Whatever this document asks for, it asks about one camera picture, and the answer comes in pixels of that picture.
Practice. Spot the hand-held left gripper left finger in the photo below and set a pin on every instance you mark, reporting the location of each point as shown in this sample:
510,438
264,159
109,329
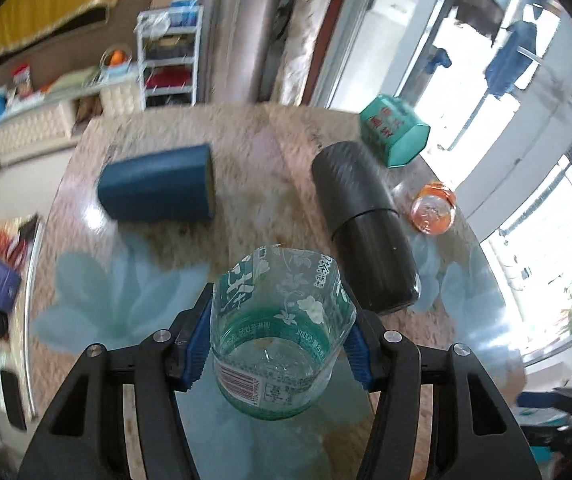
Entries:
197,355

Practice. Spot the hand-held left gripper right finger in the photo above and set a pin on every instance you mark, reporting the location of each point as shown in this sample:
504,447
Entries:
358,352

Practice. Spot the clear green-labelled plastic bottle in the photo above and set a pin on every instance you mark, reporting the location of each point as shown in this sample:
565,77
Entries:
278,332

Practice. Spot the dark blue cup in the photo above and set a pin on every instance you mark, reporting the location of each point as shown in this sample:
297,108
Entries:
158,183

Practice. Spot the black thermos flask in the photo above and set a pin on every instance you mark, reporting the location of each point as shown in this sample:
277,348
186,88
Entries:
365,227

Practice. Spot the orange plastic bottle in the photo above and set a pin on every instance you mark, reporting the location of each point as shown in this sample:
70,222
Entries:
433,208

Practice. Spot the green hexagonal tin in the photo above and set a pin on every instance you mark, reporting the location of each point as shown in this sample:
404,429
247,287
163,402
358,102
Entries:
390,128

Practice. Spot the cream padded bench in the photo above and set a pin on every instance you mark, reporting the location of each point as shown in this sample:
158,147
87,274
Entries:
46,120

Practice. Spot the white shelf rack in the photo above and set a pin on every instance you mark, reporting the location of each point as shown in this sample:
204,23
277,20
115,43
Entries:
168,62

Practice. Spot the orange fruit basket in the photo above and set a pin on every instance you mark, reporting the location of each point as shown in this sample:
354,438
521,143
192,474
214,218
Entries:
116,57

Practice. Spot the blue hanging garment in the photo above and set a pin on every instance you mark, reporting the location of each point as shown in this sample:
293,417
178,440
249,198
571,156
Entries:
510,57

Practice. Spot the yellow cloth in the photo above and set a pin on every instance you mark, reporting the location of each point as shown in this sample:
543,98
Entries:
51,2

